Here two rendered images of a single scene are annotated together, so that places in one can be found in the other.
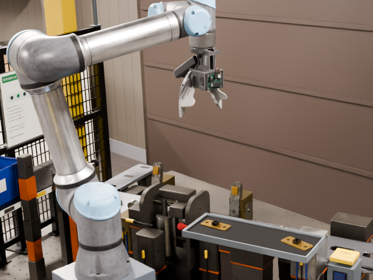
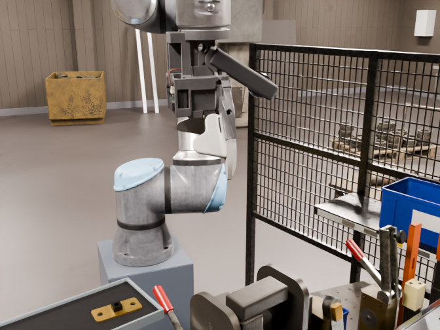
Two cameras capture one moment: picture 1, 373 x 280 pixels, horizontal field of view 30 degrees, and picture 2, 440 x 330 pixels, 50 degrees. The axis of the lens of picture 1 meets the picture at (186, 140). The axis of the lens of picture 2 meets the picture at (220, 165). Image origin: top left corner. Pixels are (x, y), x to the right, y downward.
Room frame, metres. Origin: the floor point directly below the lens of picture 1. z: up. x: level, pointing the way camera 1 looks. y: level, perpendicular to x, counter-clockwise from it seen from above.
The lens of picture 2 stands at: (2.23, -0.69, 1.66)
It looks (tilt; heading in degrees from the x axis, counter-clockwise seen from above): 17 degrees down; 111
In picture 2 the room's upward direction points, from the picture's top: straight up
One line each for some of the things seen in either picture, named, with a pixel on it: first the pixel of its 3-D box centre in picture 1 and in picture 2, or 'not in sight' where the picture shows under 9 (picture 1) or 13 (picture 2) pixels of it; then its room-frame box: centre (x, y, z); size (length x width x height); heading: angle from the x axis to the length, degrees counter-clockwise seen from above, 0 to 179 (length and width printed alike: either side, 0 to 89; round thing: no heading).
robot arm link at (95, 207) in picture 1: (97, 212); (143, 188); (1.68, 0.24, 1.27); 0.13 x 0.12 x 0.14; 26
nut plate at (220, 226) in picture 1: (215, 223); (116, 307); (1.80, -0.07, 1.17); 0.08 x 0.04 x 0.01; 52
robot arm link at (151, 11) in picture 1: (172, 16); not in sight; (1.90, 0.02, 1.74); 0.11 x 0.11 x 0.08; 26
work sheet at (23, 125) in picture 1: (20, 105); not in sight; (2.75, 0.67, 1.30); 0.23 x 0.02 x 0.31; 149
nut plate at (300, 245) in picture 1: (296, 241); not in sight; (1.66, -0.28, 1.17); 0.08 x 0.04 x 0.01; 40
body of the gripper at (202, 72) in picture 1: (204, 68); (199, 73); (1.96, -0.06, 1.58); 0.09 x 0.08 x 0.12; 36
